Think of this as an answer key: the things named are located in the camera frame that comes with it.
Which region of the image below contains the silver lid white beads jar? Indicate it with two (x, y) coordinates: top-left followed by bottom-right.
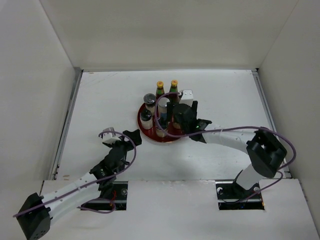
(157, 97), (170, 122)

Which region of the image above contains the brown spice grinder black cap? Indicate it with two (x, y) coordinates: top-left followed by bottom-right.
(172, 122), (181, 129)

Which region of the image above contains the ketchup bottle yellow cap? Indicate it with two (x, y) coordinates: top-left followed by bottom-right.
(155, 81), (165, 100)
(168, 79), (180, 104)

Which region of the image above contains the white salt grinder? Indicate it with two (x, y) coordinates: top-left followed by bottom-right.
(140, 108), (153, 130)
(143, 93), (156, 116)

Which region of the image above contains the beige spice grinder black cap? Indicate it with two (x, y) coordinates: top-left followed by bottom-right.
(155, 126), (168, 138)

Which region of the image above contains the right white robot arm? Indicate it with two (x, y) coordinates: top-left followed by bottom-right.
(167, 101), (287, 198)

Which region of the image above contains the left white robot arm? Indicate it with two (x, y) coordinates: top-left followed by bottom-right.
(14, 127), (142, 240)

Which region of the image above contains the red round tray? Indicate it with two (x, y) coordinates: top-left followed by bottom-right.
(137, 103), (183, 143)

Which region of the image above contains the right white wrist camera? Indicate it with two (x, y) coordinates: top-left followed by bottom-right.
(179, 89), (194, 107)

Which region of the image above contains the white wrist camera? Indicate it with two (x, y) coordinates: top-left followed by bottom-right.
(179, 89), (194, 107)
(99, 127), (121, 145)

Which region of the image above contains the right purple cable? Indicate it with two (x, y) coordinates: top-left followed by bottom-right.
(153, 91), (297, 201)

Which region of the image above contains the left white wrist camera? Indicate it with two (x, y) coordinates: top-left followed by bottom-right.
(99, 127), (121, 145)

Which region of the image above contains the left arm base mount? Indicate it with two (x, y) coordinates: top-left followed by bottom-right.
(80, 181), (129, 212)

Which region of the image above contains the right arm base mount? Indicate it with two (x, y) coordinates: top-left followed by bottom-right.
(215, 181), (265, 211)

